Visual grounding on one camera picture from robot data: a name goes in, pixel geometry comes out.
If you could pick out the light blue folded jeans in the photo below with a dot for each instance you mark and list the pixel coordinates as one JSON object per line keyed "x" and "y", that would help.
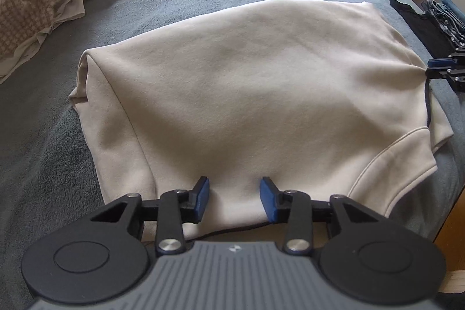
{"x": 452, "y": 10}

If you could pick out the black folded garment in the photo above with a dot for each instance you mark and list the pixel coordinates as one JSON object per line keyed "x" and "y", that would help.
{"x": 421, "y": 26}

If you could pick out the beige hoodie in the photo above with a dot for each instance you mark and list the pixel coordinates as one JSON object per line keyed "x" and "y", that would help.
{"x": 254, "y": 77}

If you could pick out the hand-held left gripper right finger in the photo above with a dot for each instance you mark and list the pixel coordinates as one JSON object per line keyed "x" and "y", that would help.
{"x": 268, "y": 201}

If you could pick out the white thin cloth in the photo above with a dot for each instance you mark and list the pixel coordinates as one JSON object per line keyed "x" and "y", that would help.
{"x": 69, "y": 10}

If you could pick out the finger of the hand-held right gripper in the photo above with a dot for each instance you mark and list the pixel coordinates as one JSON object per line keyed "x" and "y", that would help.
{"x": 454, "y": 72}

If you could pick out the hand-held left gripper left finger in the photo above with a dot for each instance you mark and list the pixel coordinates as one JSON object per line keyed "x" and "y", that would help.
{"x": 202, "y": 201}

